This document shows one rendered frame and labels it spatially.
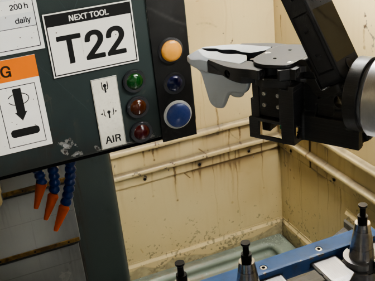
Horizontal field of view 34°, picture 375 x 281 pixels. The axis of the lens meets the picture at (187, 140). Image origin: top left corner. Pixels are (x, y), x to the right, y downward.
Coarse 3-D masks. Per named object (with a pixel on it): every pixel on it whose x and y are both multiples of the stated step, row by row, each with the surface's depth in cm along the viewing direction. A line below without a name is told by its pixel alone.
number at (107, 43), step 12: (96, 24) 66; (108, 24) 67; (120, 24) 67; (84, 36) 66; (96, 36) 67; (108, 36) 67; (120, 36) 68; (84, 48) 67; (96, 48) 67; (108, 48) 68; (120, 48) 68; (96, 60) 68; (108, 60) 68
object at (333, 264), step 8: (328, 256) 108; (336, 256) 108; (312, 264) 107; (320, 264) 106; (328, 264) 106; (336, 264) 106; (344, 264) 106; (320, 272) 105; (328, 272) 104; (336, 272) 104; (344, 272) 104; (352, 272) 104; (328, 280) 103; (336, 280) 102; (344, 280) 102
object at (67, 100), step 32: (64, 0) 64; (96, 0) 66; (128, 64) 70; (64, 96) 68; (128, 96) 71; (64, 128) 69; (96, 128) 71; (128, 128) 72; (160, 128) 74; (0, 160) 68; (32, 160) 69; (64, 160) 71
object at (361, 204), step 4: (360, 204) 102; (364, 204) 102; (360, 208) 102; (364, 208) 102; (360, 212) 102; (364, 212) 102; (360, 216) 103; (364, 216) 102; (360, 220) 103; (364, 220) 102; (360, 224) 103; (364, 224) 103
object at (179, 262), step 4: (176, 260) 93; (180, 260) 93; (176, 264) 92; (180, 264) 92; (184, 264) 92; (180, 268) 92; (180, 272) 92; (184, 272) 93; (176, 276) 92; (180, 276) 92; (184, 276) 92; (176, 280) 93; (180, 280) 92; (184, 280) 92
